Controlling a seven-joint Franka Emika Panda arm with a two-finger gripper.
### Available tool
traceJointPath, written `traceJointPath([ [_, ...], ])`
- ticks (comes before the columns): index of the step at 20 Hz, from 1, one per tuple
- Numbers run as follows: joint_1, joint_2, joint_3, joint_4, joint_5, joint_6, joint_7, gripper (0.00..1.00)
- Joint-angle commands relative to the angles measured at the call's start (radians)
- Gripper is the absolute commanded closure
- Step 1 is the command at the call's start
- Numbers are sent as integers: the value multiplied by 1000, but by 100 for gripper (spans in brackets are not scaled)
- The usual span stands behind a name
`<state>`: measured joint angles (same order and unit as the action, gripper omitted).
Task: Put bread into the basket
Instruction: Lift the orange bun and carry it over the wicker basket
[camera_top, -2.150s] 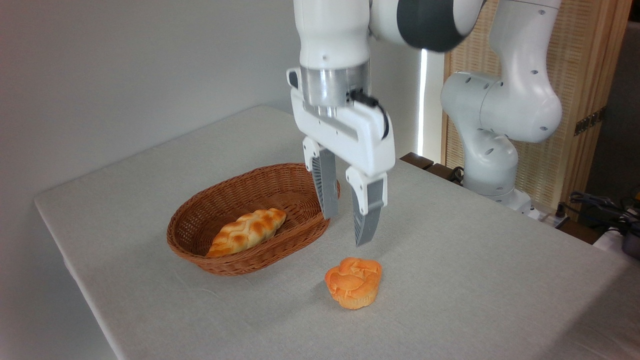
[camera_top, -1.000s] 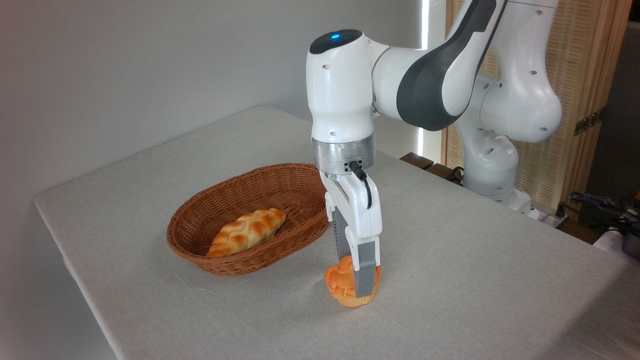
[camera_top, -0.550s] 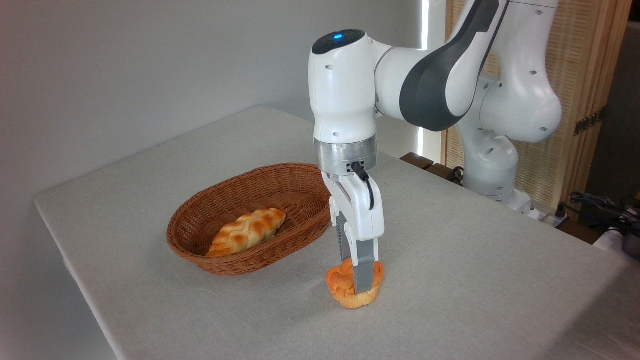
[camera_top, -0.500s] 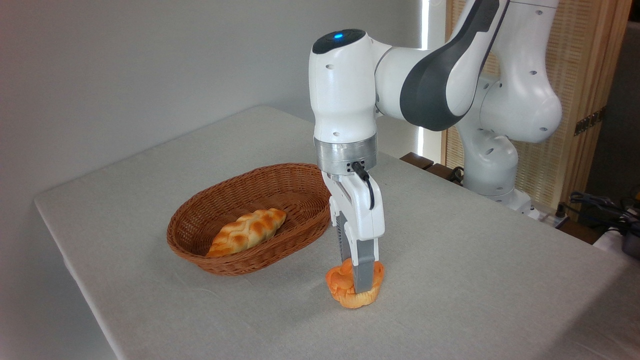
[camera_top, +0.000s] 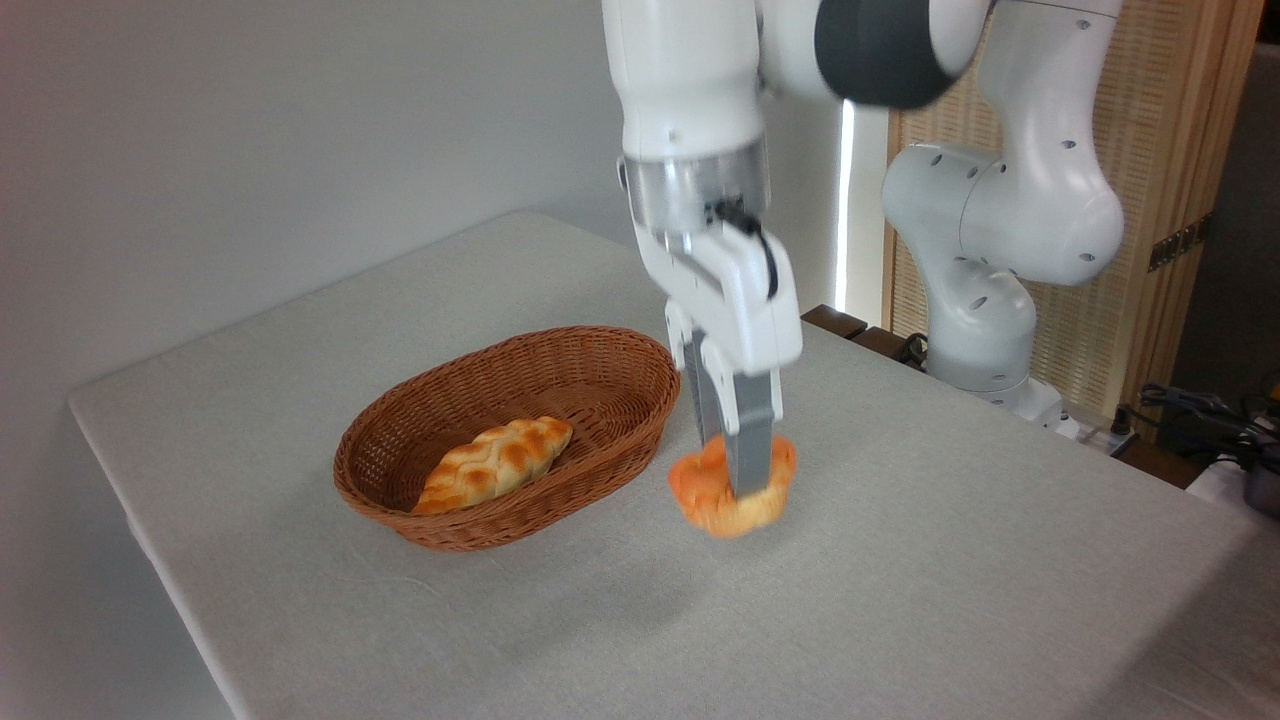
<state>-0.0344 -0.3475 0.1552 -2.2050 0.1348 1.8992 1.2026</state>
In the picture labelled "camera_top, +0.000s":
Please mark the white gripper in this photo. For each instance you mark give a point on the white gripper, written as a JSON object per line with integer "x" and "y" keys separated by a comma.
{"x": 745, "y": 310}

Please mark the round flower-shaped bread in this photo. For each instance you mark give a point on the round flower-shaped bread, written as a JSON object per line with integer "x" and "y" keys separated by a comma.
{"x": 700, "y": 492}

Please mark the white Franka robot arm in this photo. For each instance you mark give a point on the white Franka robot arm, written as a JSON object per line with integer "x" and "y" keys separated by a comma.
{"x": 680, "y": 80}

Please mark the brown oval wicker basket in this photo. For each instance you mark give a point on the brown oval wicker basket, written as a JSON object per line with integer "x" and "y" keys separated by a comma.
{"x": 620, "y": 400}

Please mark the long braided bread loaf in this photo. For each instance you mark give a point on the long braided bread loaf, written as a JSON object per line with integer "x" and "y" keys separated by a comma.
{"x": 490, "y": 465}

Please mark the dark brown wooden block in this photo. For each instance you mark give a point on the dark brown wooden block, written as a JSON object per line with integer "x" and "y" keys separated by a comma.
{"x": 833, "y": 320}
{"x": 885, "y": 345}

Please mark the light grey tablecloth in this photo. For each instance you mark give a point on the light grey tablecloth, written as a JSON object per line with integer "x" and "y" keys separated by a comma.
{"x": 900, "y": 600}

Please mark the white power strip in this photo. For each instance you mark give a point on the white power strip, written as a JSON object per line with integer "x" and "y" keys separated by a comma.
{"x": 1098, "y": 437}

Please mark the black screen hinge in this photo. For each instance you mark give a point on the black screen hinge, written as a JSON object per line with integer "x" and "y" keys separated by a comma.
{"x": 1178, "y": 243}

